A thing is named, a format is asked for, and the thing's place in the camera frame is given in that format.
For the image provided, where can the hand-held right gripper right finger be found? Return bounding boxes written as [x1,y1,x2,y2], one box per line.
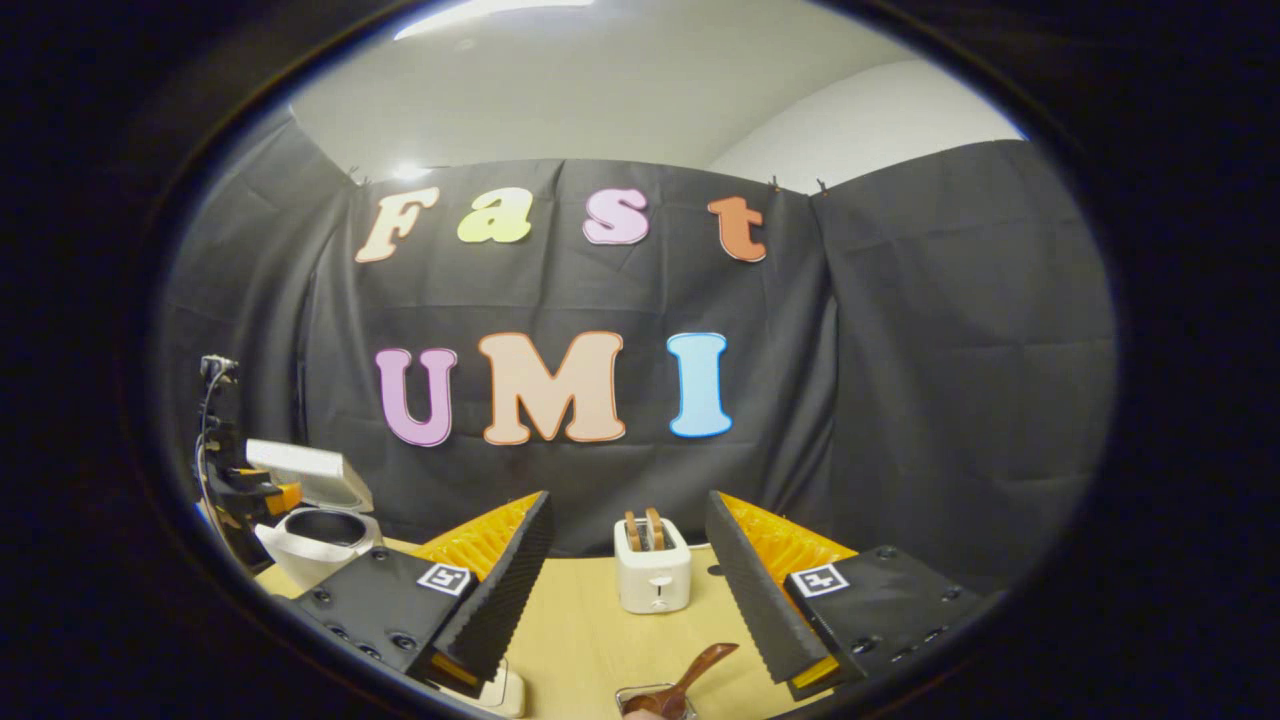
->
[705,490,1001,701]

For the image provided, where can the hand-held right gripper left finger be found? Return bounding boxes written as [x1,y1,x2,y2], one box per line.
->
[290,490,556,699]

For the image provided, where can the white rice cooker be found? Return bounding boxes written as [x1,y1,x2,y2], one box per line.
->
[245,438,384,593]

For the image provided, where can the brown wooden spoon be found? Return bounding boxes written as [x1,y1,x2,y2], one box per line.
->
[620,643,741,720]

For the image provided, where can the white container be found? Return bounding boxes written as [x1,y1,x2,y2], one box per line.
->
[440,658,526,719]

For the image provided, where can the white toaster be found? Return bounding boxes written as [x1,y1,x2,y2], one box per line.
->
[613,515,693,614]

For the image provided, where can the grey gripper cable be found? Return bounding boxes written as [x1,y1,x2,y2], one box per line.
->
[195,365,236,521]

